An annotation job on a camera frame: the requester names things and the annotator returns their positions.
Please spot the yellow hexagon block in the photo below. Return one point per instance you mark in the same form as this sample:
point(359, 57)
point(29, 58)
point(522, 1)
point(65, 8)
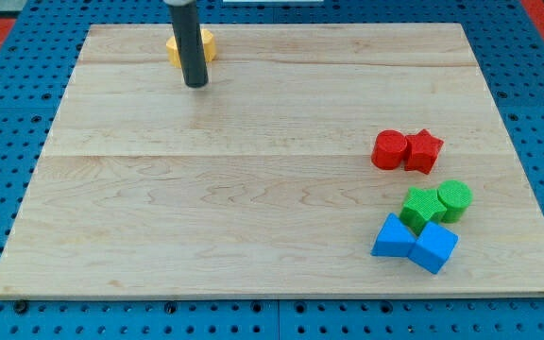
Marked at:
point(209, 48)

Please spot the wooden board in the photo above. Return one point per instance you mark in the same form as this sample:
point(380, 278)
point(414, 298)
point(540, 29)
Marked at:
point(261, 184)

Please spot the red cylinder block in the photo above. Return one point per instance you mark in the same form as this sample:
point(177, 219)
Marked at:
point(389, 149)

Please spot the blue triangle block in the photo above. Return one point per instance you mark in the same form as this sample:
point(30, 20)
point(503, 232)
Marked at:
point(394, 239)

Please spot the red star block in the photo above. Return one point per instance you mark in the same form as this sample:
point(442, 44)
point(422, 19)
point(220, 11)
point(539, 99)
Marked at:
point(422, 151)

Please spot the green star block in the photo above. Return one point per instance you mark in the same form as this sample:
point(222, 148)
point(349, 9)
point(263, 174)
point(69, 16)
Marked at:
point(419, 207)

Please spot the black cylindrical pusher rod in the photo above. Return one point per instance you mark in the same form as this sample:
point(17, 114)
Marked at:
point(186, 27)

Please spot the blue cube block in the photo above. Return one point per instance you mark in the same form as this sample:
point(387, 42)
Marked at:
point(433, 247)

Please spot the green cylinder block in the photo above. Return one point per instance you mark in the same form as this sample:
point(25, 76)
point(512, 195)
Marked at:
point(456, 196)

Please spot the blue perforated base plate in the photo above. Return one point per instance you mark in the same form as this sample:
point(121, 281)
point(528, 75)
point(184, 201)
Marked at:
point(36, 61)

